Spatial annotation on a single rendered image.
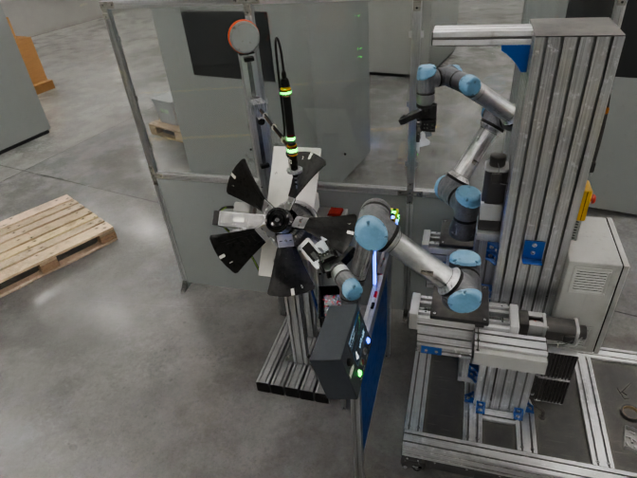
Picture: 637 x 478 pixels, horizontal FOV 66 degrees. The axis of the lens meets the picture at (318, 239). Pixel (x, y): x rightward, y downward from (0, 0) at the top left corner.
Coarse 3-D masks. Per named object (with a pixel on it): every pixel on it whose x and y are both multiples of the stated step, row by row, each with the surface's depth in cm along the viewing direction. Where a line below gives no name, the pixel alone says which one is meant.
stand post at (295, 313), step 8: (296, 296) 270; (288, 304) 278; (296, 304) 276; (288, 312) 279; (296, 312) 278; (288, 320) 283; (296, 320) 281; (296, 328) 285; (304, 328) 287; (296, 336) 289; (304, 336) 289; (296, 344) 293; (304, 344) 291; (296, 352) 300; (304, 352) 295; (296, 360) 302; (304, 360) 300
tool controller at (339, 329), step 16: (352, 304) 171; (336, 320) 167; (352, 320) 165; (320, 336) 163; (336, 336) 160; (352, 336) 162; (368, 336) 177; (320, 352) 156; (336, 352) 154; (352, 352) 160; (368, 352) 174; (320, 368) 156; (336, 368) 154; (352, 368) 158; (320, 384) 161; (336, 384) 158; (352, 384) 157
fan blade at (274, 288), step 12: (276, 252) 227; (288, 252) 230; (276, 264) 226; (288, 264) 228; (300, 264) 231; (276, 276) 225; (288, 276) 227; (300, 276) 229; (276, 288) 225; (288, 288) 226; (312, 288) 230
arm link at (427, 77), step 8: (424, 64) 200; (432, 64) 199; (424, 72) 197; (432, 72) 197; (424, 80) 199; (432, 80) 199; (440, 80) 200; (416, 88) 204; (424, 88) 200; (432, 88) 201
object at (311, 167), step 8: (304, 152) 234; (304, 160) 232; (312, 160) 228; (320, 160) 225; (304, 168) 230; (312, 168) 226; (320, 168) 223; (304, 176) 228; (312, 176) 224; (304, 184) 226; (296, 192) 228
